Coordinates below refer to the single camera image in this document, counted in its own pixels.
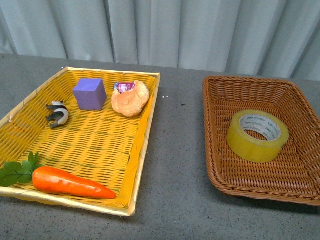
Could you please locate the orange toy carrot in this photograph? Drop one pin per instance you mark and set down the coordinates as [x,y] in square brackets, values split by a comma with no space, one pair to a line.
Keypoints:
[51,180]

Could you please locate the black white panda figure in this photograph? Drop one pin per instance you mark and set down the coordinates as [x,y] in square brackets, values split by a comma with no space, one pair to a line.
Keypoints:
[60,114]

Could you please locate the grey curtain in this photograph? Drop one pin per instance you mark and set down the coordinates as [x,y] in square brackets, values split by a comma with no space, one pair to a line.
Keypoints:
[272,38]

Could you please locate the red snack packet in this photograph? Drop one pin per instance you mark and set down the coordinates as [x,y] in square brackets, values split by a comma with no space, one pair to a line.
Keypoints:
[122,87]

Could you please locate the purple foam cube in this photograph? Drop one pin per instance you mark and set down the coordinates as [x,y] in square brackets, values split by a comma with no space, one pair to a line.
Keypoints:
[90,94]

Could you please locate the toy bread bun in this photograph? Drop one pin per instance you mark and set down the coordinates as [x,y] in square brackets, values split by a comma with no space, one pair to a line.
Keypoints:
[131,103]

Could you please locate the yellow woven basket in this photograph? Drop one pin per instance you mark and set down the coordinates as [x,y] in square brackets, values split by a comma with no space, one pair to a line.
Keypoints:
[99,145]

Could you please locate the brown wicker basket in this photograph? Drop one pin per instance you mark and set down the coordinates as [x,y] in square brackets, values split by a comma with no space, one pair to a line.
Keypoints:
[294,176]

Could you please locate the yellow packing tape roll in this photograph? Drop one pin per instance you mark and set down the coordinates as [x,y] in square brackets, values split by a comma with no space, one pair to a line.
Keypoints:
[256,136]

